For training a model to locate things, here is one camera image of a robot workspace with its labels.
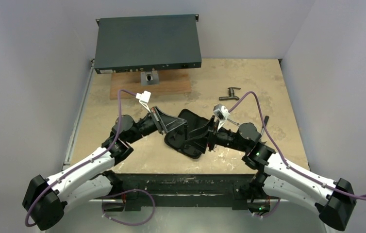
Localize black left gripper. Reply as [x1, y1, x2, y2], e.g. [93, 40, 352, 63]
[126, 106, 185, 144]

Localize black zippered tool case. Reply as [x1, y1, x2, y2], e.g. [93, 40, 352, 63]
[164, 109, 209, 159]

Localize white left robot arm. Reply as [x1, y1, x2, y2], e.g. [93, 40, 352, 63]
[22, 106, 187, 231]

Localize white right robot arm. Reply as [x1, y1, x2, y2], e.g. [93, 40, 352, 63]
[184, 117, 356, 231]

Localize wooden board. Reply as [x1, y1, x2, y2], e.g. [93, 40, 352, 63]
[110, 69, 192, 100]

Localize dark metal pipe fitting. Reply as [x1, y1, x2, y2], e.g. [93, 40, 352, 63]
[218, 87, 241, 101]

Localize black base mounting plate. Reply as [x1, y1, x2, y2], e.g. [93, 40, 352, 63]
[99, 173, 282, 213]

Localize dark green rack device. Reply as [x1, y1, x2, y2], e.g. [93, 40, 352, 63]
[94, 14, 202, 74]

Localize grey metal bracket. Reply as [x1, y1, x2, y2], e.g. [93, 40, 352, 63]
[140, 70, 160, 86]

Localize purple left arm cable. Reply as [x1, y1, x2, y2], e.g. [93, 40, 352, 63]
[24, 89, 139, 228]

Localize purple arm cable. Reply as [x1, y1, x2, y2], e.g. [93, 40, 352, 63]
[24, 89, 139, 228]
[228, 91, 366, 202]

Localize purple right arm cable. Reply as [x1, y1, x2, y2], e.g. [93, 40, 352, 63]
[228, 91, 366, 202]

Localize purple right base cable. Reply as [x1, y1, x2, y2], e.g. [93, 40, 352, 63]
[252, 196, 282, 219]

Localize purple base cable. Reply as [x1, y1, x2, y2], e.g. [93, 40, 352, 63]
[252, 196, 282, 219]
[101, 189, 156, 227]

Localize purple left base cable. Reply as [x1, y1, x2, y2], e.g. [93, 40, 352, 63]
[101, 189, 156, 227]

